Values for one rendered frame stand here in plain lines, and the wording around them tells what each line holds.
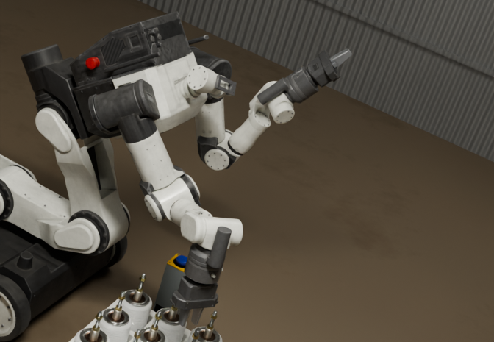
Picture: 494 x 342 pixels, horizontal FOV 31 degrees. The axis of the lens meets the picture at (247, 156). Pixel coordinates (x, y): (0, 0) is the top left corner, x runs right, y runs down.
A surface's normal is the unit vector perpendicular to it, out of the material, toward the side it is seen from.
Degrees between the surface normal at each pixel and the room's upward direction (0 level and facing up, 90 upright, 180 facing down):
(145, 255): 0
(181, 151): 0
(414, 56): 90
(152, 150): 72
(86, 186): 90
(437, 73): 90
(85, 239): 90
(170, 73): 51
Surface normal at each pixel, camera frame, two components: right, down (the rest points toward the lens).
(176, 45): 0.85, -0.19
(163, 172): 0.44, 0.22
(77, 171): -0.36, 0.67
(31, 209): -0.42, 0.30
